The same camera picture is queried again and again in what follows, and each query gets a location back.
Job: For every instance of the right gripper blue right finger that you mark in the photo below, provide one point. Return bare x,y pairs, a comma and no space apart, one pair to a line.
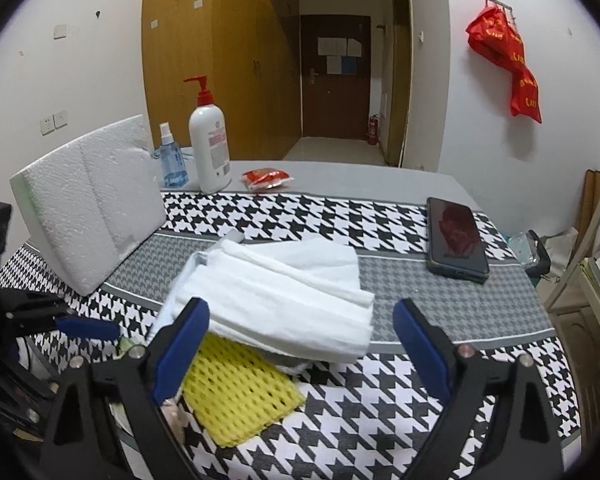
429,349

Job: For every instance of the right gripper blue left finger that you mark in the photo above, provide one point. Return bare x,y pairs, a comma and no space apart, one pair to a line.
173,349

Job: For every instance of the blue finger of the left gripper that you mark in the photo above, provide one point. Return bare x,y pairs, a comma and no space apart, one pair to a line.
88,328

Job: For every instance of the yellow foam mesh sleeve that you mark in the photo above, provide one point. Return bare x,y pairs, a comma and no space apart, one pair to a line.
235,393

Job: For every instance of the white styrofoam box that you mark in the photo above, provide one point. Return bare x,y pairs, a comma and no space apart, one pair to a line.
90,203

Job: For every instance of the white towel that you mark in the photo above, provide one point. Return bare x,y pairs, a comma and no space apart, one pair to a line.
299,299

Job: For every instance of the black smartphone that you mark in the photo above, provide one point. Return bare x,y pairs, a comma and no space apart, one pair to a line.
455,248

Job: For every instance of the blue spray bottle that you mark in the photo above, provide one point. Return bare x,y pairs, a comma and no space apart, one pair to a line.
173,167

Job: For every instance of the red snack packet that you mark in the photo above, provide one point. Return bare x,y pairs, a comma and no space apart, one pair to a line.
263,179

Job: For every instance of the red fire extinguisher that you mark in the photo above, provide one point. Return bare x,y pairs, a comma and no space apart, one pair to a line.
372,130

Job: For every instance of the white lotion pump bottle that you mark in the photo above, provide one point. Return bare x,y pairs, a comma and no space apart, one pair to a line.
207,134

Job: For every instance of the dark brown entrance door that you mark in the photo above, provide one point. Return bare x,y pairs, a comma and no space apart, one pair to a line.
336,58

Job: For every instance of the red hanging bag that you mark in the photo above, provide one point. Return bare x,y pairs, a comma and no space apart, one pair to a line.
493,35

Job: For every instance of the wooden wardrobe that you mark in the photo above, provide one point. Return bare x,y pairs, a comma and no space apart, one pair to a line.
249,50

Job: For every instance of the wall power socket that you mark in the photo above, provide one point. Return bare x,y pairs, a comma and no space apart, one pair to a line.
53,122

